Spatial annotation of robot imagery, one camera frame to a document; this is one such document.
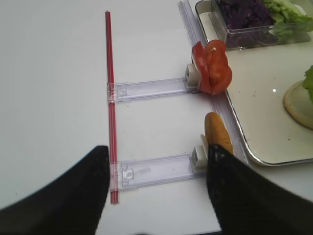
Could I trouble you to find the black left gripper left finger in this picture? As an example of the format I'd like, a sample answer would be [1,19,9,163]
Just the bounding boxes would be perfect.
[0,145,109,235]

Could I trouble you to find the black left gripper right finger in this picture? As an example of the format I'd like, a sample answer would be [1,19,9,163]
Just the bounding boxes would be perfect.
[206,144,313,235]

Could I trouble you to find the green lettuce leaves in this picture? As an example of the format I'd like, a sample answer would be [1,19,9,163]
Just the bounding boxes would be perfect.
[263,0,313,32]

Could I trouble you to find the clear tomato pusher track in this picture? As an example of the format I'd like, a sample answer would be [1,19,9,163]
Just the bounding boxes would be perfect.
[114,77,198,103]

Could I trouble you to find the inner tomato slice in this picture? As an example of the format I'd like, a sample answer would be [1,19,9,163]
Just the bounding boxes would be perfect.
[203,40,232,94]

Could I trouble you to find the tomato slice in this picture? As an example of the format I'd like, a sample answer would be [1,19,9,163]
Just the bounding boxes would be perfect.
[203,40,232,94]
[192,41,211,94]

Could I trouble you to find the white tomato pusher block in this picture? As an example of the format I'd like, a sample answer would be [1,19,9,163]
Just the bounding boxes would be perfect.
[184,63,201,90]

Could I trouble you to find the outer tomato slice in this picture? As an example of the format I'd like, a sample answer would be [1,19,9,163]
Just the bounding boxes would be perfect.
[192,41,211,94]

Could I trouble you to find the clear bun pusher track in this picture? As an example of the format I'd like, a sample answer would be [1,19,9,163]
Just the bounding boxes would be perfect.
[110,153,205,192]

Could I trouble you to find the white bun pusher block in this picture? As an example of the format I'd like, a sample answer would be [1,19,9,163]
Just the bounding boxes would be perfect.
[190,134,209,173]

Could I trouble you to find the upright bun bottom half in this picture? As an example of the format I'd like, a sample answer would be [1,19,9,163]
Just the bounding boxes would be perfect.
[204,112,234,154]

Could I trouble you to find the bun bottom on tray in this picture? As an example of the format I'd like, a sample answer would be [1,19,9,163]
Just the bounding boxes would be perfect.
[283,80,313,130]

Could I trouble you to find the silver metal tray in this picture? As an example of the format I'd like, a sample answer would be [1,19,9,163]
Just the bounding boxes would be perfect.
[195,0,313,166]

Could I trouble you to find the clear plastic salad box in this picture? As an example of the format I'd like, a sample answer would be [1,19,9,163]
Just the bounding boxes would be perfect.
[210,0,313,49]

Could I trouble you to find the purple cabbage leaves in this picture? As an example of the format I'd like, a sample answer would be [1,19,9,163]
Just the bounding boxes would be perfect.
[216,0,275,30]

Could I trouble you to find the left red rail strip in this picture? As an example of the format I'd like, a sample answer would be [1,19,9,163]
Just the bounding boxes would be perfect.
[105,11,119,204]

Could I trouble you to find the left clear long rail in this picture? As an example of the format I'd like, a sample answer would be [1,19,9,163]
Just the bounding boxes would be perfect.
[178,0,249,164]

